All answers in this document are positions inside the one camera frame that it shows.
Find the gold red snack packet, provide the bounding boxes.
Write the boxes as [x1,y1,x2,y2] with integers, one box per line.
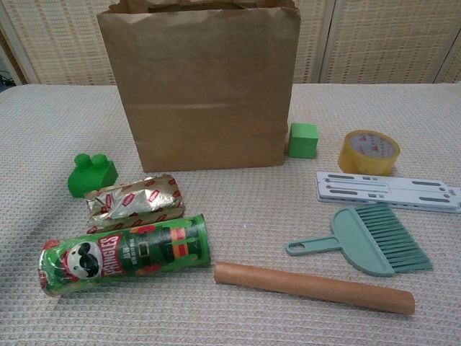
[84,174,187,235]

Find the green Pringles can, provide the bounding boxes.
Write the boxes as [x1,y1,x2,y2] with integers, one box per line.
[37,213,211,298]

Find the green toy brick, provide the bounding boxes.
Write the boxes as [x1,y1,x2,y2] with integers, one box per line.
[67,153,119,198]

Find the brown paper bag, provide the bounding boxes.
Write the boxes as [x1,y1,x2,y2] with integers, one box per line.
[95,0,303,173]

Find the small green hand brush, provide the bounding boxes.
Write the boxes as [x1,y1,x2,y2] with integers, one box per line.
[285,203,434,278]

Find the beige waffle tablecloth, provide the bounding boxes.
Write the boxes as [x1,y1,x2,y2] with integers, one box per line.
[0,82,461,346]

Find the green cube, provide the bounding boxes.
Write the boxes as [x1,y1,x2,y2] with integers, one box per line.
[287,122,320,159]

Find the yellow packing tape roll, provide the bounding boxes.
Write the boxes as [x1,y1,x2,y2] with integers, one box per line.
[338,130,402,177]

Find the wooden rolling pin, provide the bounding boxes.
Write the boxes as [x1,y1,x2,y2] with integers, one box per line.
[214,261,416,316]

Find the woven folding screen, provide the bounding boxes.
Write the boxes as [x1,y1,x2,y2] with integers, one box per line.
[0,0,461,87]

